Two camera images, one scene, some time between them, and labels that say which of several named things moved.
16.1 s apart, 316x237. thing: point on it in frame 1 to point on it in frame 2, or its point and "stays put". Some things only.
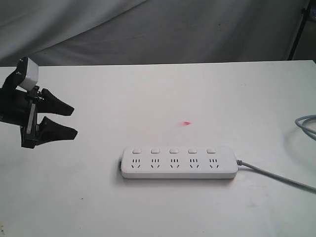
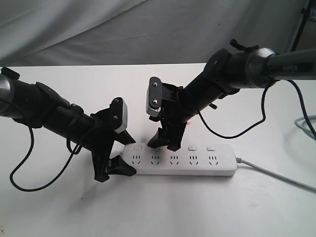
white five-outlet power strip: x=179 y=162 stays put
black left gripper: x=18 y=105 to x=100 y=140
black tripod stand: x=305 y=12 stays put
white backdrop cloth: x=88 y=32 stays put
